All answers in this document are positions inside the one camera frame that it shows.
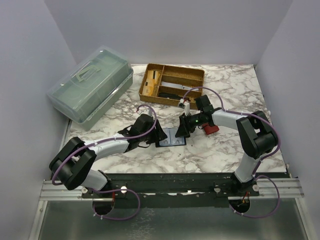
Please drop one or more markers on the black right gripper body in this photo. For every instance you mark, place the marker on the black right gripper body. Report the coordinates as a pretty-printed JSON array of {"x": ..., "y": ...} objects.
[{"x": 184, "y": 125}]

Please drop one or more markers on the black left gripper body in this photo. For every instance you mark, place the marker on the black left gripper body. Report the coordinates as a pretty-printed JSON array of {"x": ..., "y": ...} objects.
[{"x": 155, "y": 132}]

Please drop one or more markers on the black leather card holder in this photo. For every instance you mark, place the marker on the black leather card holder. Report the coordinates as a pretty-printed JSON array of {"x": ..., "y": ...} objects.
[{"x": 171, "y": 140}]

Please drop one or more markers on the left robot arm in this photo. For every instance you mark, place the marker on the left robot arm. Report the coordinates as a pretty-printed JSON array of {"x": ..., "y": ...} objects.
[{"x": 72, "y": 166}]

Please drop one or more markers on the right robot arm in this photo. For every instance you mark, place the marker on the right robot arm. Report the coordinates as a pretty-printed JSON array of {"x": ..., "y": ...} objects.
[{"x": 257, "y": 136}]

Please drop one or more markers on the red leather card holder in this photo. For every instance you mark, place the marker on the red leather card holder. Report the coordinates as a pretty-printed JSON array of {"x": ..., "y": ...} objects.
[{"x": 208, "y": 129}]

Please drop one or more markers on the black cards in tray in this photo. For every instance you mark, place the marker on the black cards in tray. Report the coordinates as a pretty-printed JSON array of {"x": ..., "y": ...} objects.
[{"x": 168, "y": 98}]

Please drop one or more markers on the white cards in tray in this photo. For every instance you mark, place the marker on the white cards in tray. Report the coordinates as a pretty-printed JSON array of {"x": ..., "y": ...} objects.
[{"x": 177, "y": 86}]

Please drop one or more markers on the gold cards in tray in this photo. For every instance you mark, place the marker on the gold cards in tray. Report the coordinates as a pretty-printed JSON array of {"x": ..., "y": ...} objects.
[{"x": 151, "y": 82}]

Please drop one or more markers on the woven wicker organizer tray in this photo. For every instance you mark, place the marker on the woven wicker organizer tray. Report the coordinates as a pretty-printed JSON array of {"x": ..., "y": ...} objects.
[{"x": 174, "y": 74}]

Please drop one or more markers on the green plastic storage box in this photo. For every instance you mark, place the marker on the green plastic storage box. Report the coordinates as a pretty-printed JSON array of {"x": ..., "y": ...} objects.
[{"x": 92, "y": 87}]

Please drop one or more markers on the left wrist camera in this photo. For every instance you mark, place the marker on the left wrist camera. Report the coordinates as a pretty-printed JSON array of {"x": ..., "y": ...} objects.
[{"x": 150, "y": 113}]

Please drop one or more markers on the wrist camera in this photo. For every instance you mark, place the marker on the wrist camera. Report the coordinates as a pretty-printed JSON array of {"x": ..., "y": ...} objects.
[
  {"x": 185, "y": 105},
  {"x": 150, "y": 113}
]

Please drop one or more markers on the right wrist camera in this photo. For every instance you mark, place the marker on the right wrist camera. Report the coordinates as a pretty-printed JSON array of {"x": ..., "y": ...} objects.
[{"x": 185, "y": 105}]

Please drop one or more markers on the black mounting base rail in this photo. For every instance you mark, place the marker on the black mounting base rail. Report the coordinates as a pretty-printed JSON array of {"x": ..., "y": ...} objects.
[{"x": 187, "y": 190}]

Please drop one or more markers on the aluminium extrusion rail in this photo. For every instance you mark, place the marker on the aluminium extrusion rail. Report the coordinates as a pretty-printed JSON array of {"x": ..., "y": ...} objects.
[{"x": 50, "y": 192}]

